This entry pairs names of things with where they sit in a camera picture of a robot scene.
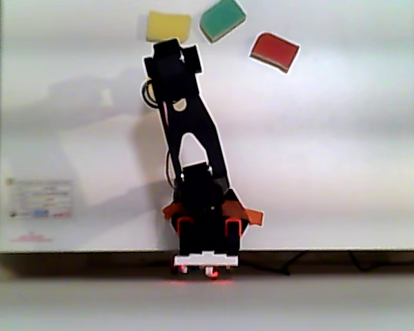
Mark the orange tape strip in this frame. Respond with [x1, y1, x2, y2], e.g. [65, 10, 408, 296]
[161, 201, 186, 221]
[224, 198, 265, 228]

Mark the white controller board holder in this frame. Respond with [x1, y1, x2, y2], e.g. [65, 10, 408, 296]
[172, 250, 239, 280]

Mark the black power cable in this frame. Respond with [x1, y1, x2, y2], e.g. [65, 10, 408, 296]
[346, 251, 414, 273]
[241, 251, 308, 277]

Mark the red and white sponge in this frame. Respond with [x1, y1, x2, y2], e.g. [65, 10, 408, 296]
[248, 32, 301, 74]

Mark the green and white sponge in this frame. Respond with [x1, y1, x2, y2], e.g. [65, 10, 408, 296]
[199, 0, 248, 45]

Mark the black orange table clamp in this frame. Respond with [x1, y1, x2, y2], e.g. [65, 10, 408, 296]
[224, 216, 243, 239]
[176, 216, 195, 239]

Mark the black arm base cable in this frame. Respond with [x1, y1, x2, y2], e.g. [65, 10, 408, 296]
[164, 151, 179, 190]

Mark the printed label sticker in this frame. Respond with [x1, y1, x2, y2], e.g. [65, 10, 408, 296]
[6, 177, 75, 220]

